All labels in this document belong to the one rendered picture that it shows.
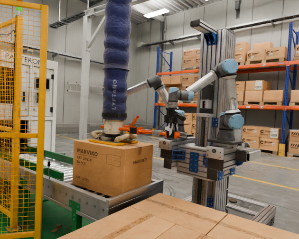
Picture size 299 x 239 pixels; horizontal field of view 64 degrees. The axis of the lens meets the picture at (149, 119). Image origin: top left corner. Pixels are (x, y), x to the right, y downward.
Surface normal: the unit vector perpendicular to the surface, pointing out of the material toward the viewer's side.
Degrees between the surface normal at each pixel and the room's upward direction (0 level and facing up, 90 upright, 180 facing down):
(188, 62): 89
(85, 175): 90
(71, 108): 90
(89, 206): 90
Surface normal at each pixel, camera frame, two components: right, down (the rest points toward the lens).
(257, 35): -0.67, 0.00
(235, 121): 0.09, 0.18
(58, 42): 0.74, 0.07
